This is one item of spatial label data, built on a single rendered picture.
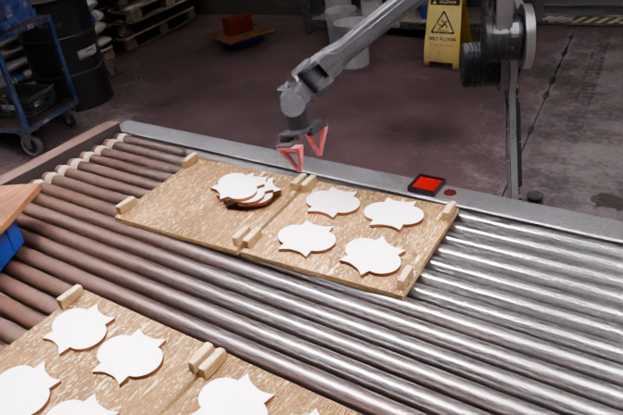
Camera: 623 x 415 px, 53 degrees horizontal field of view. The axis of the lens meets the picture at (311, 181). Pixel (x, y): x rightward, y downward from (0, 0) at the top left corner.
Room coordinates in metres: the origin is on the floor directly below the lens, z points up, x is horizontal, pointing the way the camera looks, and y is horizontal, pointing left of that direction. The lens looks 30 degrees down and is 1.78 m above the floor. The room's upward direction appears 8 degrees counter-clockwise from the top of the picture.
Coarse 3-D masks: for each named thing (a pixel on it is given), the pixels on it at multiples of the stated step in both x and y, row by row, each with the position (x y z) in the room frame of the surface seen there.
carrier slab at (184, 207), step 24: (192, 168) 1.65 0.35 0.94; (216, 168) 1.63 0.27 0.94; (240, 168) 1.61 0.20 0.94; (168, 192) 1.52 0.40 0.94; (192, 192) 1.50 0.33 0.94; (288, 192) 1.44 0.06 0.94; (120, 216) 1.43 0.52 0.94; (144, 216) 1.41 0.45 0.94; (168, 216) 1.39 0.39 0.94; (192, 216) 1.38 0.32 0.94; (216, 216) 1.36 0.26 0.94; (240, 216) 1.35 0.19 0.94; (264, 216) 1.33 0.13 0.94; (192, 240) 1.27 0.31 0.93; (216, 240) 1.25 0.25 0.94
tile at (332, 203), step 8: (320, 192) 1.39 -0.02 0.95; (328, 192) 1.39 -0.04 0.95; (336, 192) 1.38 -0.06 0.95; (344, 192) 1.38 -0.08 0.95; (352, 192) 1.37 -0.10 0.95; (312, 200) 1.36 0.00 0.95; (320, 200) 1.35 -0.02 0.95; (328, 200) 1.35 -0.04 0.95; (336, 200) 1.34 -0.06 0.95; (344, 200) 1.34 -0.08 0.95; (352, 200) 1.33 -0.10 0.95; (312, 208) 1.32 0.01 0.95; (320, 208) 1.31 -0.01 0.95; (328, 208) 1.31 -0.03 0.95; (336, 208) 1.30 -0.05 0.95; (344, 208) 1.30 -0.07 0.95; (352, 208) 1.29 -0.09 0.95; (328, 216) 1.29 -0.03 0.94; (336, 216) 1.28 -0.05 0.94
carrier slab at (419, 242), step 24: (312, 192) 1.42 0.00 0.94; (360, 192) 1.39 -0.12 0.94; (288, 216) 1.32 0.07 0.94; (312, 216) 1.30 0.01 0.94; (360, 216) 1.27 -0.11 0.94; (432, 216) 1.23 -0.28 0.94; (264, 240) 1.22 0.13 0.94; (336, 240) 1.19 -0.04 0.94; (408, 240) 1.15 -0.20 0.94; (432, 240) 1.14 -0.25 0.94; (288, 264) 1.12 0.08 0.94; (312, 264) 1.11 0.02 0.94; (336, 264) 1.09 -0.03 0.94; (408, 264) 1.06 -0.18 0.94; (360, 288) 1.02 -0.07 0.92; (384, 288) 0.99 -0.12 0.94; (408, 288) 0.99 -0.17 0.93
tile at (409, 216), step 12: (372, 204) 1.30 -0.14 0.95; (384, 204) 1.30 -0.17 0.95; (396, 204) 1.29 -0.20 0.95; (408, 204) 1.28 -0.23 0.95; (372, 216) 1.25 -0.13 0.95; (384, 216) 1.24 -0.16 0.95; (396, 216) 1.24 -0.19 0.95; (408, 216) 1.23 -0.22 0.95; (420, 216) 1.22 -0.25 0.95; (396, 228) 1.19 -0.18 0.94
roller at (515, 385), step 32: (64, 224) 1.46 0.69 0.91; (160, 256) 1.24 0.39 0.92; (224, 288) 1.11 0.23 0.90; (256, 288) 1.07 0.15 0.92; (320, 320) 0.95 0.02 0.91; (352, 320) 0.93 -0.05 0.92; (416, 352) 0.83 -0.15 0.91; (448, 352) 0.81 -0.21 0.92; (512, 384) 0.72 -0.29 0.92; (544, 384) 0.71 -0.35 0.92
